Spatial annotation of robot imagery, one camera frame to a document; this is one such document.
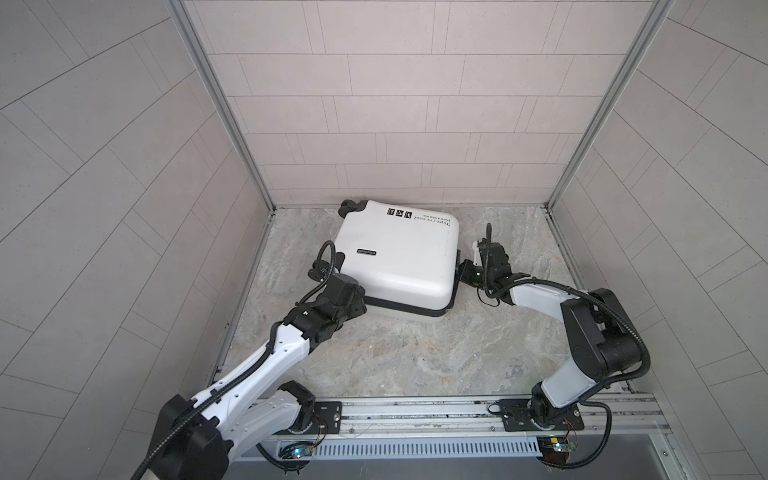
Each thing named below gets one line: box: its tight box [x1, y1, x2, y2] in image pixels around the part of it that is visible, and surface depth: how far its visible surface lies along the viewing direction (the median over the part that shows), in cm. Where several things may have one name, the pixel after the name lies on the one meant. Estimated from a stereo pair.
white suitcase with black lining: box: [334, 199, 461, 317], surface depth 81 cm
